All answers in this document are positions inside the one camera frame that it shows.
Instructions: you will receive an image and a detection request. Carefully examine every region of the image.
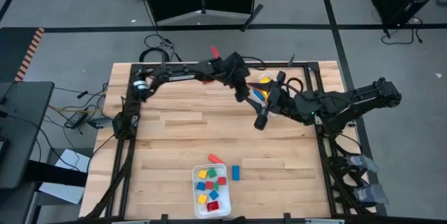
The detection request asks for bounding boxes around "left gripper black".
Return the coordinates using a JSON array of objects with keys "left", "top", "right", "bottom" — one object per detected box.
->
[{"left": 219, "top": 52, "right": 251, "bottom": 103}]

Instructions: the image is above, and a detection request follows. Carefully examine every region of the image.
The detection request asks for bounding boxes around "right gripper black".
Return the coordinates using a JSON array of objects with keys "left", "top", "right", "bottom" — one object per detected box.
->
[{"left": 245, "top": 70, "right": 298, "bottom": 131}]

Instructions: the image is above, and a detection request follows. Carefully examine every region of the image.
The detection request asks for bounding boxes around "white plastic storage bin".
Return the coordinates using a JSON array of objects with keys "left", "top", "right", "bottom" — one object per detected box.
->
[
  {"left": 249, "top": 71, "right": 298, "bottom": 119},
  {"left": 191, "top": 163, "right": 233, "bottom": 220}
]

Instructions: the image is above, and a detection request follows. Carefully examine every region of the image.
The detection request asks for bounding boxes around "small red yellow block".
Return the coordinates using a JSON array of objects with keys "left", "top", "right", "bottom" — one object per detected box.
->
[{"left": 207, "top": 153, "right": 226, "bottom": 165}]

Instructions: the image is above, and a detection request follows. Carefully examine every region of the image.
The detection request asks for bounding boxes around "grey power supply brick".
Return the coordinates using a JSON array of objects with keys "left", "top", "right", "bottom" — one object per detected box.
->
[
  {"left": 345, "top": 154, "right": 381, "bottom": 175},
  {"left": 352, "top": 183, "right": 389, "bottom": 207}
]

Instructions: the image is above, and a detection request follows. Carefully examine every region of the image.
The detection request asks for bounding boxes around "black power adapter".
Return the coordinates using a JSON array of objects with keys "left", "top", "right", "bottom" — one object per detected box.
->
[{"left": 64, "top": 111, "right": 88, "bottom": 130}]

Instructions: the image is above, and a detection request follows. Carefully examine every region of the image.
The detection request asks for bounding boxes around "white flat board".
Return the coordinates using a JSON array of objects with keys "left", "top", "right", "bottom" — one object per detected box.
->
[{"left": 38, "top": 149, "right": 92, "bottom": 204}]

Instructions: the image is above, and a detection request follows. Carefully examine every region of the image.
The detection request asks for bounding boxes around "orange striped hazard strip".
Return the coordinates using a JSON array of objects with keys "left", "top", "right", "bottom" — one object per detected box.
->
[{"left": 15, "top": 27, "right": 46, "bottom": 82}]

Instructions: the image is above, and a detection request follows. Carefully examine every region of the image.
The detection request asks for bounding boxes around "black side desk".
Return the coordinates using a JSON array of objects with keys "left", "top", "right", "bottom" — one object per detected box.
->
[{"left": 0, "top": 81, "right": 56, "bottom": 190}]

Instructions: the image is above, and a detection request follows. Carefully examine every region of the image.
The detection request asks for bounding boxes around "black coiled floor cable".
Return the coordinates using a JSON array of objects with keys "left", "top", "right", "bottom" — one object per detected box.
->
[{"left": 138, "top": 33, "right": 183, "bottom": 63}]

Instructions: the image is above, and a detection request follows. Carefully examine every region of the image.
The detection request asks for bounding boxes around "thin black floor cable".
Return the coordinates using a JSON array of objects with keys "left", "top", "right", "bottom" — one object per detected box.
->
[{"left": 380, "top": 17, "right": 424, "bottom": 46}]

